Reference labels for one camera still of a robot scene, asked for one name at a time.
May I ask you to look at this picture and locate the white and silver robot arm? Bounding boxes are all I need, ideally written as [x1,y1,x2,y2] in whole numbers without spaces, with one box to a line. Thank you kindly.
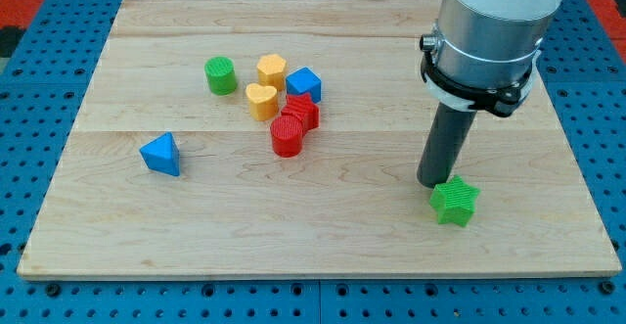
[420,0,562,117]

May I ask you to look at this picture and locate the red star block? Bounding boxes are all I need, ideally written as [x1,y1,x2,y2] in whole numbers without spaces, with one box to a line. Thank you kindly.
[281,93,320,135]

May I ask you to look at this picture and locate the blue cube block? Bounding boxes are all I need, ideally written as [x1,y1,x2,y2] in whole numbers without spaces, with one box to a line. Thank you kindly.
[286,68,322,103]

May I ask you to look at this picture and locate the green star block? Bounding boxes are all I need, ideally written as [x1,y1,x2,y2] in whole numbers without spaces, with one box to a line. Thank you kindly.
[429,175,480,227]

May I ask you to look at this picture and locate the red cylinder block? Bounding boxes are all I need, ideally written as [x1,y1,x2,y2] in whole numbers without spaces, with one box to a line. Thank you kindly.
[270,116,303,158]

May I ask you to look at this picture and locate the light wooden board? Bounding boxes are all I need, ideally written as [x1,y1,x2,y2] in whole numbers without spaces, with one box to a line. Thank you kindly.
[18,0,621,281]

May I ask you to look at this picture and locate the yellow heart block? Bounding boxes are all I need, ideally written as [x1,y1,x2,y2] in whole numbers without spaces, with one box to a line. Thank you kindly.
[246,83,279,121]

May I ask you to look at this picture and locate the yellow hexagon block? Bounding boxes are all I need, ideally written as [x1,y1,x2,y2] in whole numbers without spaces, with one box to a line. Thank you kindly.
[256,54,288,91]

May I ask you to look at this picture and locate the green cylinder block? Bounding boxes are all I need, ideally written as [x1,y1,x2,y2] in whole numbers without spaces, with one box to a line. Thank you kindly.
[204,56,238,96]

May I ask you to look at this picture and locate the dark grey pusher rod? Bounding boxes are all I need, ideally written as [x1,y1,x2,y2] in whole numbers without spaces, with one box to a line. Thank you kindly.
[417,103,476,188]

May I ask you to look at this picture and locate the blue triangle block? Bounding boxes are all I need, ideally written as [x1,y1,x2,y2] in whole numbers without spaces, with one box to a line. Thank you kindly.
[139,132,180,176]

